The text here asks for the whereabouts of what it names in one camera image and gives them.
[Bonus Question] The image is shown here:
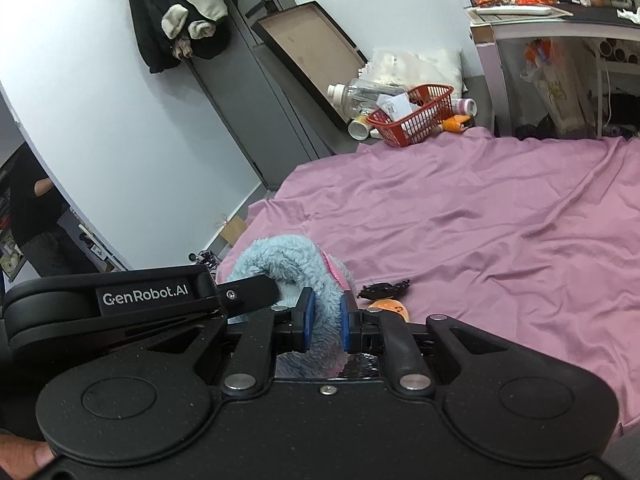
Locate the small brown paper bag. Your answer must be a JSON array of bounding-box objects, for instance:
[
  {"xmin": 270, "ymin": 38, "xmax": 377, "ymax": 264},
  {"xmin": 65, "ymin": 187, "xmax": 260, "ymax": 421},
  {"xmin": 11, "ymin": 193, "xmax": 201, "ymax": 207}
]
[{"xmin": 219, "ymin": 214, "xmax": 247, "ymax": 246}]

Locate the black sequin fabric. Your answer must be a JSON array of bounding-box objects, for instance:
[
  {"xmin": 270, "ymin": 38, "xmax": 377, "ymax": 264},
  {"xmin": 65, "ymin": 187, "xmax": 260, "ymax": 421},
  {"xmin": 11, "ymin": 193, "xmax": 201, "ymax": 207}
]
[{"xmin": 357, "ymin": 280, "xmax": 410, "ymax": 302}]

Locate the hamburger plush toy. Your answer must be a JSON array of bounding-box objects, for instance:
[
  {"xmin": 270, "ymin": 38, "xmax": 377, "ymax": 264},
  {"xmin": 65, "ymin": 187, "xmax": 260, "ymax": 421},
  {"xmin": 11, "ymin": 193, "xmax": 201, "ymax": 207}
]
[{"xmin": 367, "ymin": 298, "xmax": 410, "ymax": 323}]

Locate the orange black tool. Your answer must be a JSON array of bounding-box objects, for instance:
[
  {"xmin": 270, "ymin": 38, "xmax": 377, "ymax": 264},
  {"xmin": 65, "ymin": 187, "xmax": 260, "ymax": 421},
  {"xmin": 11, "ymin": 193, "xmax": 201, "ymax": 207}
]
[{"xmin": 440, "ymin": 115, "xmax": 474, "ymax": 133}]

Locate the red plastic basket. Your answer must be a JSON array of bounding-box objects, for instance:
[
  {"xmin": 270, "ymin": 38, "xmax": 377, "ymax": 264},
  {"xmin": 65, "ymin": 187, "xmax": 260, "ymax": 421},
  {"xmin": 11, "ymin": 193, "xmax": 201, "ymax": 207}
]
[{"xmin": 367, "ymin": 84, "xmax": 454, "ymax": 148}]

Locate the pink bed sheet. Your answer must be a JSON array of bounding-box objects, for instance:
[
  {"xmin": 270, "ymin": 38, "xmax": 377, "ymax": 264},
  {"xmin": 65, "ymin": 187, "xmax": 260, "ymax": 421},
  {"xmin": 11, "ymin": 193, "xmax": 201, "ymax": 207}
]
[{"xmin": 218, "ymin": 128, "xmax": 639, "ymax": 434}]

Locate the light blue plush toy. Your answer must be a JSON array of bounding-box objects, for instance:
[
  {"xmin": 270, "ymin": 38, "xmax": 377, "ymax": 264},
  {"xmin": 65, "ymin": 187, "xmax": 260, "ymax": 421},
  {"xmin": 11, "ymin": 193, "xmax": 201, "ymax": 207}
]
[{"xmin": 226, "ymin": 234, "xmax": 352, "ymax": 379}]

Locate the white desk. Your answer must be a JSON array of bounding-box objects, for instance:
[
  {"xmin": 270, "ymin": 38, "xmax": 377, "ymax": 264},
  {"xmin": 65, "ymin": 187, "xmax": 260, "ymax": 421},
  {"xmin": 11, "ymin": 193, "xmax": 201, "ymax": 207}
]
[{"xmin": 465, "ymin": 0, "xmax": 639, "ymax": 138}]

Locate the framed cardboard board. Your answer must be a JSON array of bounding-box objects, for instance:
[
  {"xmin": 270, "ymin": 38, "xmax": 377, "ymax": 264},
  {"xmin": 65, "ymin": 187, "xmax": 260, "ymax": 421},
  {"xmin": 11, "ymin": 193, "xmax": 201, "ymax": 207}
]
[{"xmin": 252, "ymin": 1, "xmax": 367, "ymax": 131}]

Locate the operator right hand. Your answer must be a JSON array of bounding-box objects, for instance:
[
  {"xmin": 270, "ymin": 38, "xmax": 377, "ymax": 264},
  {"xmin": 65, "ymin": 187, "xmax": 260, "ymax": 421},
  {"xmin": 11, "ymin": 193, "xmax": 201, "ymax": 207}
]
[{"xmin": 0, "ymin": 434, "xmax": 54, "ymax": 480}]

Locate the penguin plush on door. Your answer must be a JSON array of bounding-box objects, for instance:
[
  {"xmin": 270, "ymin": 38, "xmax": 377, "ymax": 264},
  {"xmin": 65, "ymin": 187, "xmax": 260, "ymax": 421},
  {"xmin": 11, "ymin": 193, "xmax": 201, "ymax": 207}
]
[{"xmin": 128, "ymin": 0, "xmax": 238, "ymax": 74}]

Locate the white pink bottle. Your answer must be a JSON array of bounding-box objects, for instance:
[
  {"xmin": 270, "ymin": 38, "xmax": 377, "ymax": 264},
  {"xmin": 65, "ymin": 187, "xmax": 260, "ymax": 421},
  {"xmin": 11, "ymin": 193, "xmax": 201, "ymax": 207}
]
[{"xmin": 451, "ymin": 99, "xmax": 478, "ymax": 117}]

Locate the printed shopping bag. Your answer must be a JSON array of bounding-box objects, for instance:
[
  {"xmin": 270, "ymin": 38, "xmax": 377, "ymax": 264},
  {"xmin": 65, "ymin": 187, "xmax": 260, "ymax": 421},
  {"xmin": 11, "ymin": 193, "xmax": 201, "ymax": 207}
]
[{"xmin": 521, "ymin": 38, "xmax": 596, "ymax": 136}]

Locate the white paper cup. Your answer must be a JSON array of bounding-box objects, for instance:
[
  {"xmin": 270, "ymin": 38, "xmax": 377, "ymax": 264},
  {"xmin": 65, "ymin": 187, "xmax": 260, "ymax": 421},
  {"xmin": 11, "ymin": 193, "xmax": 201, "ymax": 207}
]
[{"xmin": 347, "ymin": 115, "xmax": 382, "ymax": 142}]

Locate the clear plastic water bottle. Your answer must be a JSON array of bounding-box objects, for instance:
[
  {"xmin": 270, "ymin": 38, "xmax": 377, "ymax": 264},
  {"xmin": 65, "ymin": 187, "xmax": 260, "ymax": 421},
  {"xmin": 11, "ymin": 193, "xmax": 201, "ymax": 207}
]
[{"xmin": 326, "ymin": 78, "xmax": 406, "ymax": 118}]

